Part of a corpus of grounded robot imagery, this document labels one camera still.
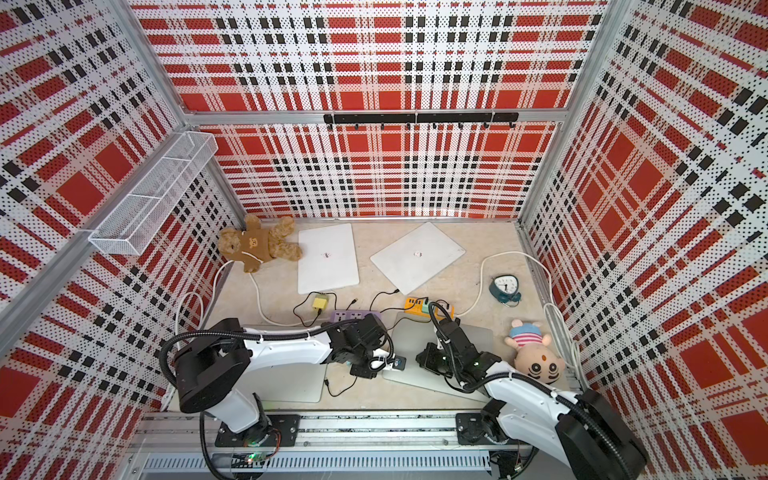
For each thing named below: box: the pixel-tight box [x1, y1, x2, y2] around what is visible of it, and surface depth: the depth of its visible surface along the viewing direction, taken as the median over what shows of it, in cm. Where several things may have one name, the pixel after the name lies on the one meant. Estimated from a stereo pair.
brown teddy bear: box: [218, 214, 303, 273], surface depth 106 cm
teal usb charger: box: [392, 355, 407, 371], surface depth 74 cm
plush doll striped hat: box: [504, 319, 565, 385], surface depth 84 cm
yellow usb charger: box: [312, 297, 328, 310], surface depth 98 cm
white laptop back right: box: [370, 222, 466, 296], surface depth 111 cm
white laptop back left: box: [298, 223, 359, 295], surface depth 111 cm
